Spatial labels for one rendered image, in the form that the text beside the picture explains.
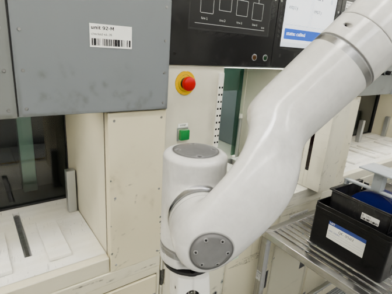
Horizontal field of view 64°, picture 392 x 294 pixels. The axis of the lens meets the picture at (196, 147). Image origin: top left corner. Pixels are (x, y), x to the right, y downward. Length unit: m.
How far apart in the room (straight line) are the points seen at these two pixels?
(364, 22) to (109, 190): 0.70
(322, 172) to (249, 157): 1.15
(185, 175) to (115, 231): 0.60
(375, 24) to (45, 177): 1.15
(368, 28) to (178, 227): 0.31
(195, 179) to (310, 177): 1.16
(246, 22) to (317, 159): 0.71
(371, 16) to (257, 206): 0.25
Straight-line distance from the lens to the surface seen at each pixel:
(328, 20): 1.35
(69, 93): 0.77
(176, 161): 0.37
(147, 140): 0.88
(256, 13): 1.06
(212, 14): 0.94
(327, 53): 0.41
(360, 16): 0.44
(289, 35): 1.18
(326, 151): 1.44
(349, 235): 1.24
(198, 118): 0.96
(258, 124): 0.36
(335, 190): 1.26
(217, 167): 0.38
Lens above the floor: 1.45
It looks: 18 degrees down
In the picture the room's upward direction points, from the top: 4 degrees clockwise
